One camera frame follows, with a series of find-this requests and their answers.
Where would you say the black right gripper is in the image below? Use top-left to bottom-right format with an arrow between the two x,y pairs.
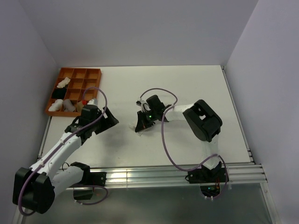
135,110 -> 157,133

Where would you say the black rolled sock in tray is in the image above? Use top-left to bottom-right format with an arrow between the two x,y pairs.
51,88 -> 67,99

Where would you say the orange wooden compartment tray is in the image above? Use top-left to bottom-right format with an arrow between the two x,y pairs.
45,67 -> 102,117

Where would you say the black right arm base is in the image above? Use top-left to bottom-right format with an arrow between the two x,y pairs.
185,164 -> 229,198

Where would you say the white rolled sock in tray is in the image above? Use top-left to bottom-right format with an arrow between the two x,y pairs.
48,99 -> 63,112

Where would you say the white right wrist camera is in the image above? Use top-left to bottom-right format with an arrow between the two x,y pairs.
136,99 -> 150,112

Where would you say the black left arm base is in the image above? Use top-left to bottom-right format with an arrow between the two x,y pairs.
73,172 -> 108,205

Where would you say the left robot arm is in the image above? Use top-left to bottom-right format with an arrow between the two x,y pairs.
12,105 -> 119,216

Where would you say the cream rolled sock in tray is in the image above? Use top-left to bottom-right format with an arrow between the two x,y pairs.
57,77 -> 71,89

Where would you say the aluminium frame rail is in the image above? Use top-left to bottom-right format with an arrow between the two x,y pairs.
22,164 -> 268,191

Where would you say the white sock with black stripes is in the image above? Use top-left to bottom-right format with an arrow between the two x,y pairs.
129,124 -> 154,136

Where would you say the grey sock with red cuff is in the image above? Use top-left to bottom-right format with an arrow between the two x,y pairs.
63,99 -> 76,112

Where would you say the tan brown long sock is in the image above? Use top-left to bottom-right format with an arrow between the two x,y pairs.
76,101 -> 84,112

